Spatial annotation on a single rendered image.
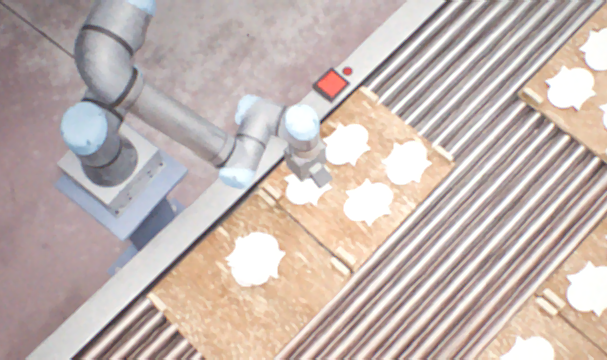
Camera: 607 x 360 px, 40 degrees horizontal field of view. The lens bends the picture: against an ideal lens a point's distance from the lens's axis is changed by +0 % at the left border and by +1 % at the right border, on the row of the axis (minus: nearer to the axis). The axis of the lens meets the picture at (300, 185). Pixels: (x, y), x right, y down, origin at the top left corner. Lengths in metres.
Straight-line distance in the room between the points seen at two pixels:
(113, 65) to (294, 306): 0.79
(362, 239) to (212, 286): 0.41
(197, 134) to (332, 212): 0.55
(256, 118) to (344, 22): 1.74
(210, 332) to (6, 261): 1.41
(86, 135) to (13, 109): 1.56
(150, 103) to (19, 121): 1.88
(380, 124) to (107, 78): 0.87
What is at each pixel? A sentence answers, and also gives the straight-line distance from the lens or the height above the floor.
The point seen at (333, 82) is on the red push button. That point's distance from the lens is 2.39.
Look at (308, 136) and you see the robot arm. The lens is 1.89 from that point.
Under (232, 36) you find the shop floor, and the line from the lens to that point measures 3.59.
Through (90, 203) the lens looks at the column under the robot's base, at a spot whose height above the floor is 0.87.
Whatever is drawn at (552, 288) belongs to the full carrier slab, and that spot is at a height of 0.94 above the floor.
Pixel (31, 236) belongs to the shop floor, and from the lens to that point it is 3.40.
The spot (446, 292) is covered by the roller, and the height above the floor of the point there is 0.92.
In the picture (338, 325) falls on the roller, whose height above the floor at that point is 0.92.
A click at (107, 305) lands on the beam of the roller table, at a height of 0.92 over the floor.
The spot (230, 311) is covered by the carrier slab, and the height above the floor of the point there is 0.94.
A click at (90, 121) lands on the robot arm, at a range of 2.12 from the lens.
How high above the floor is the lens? 3.03
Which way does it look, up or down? 68 degrees down
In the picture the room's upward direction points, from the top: 7 degrees counter-clockwise
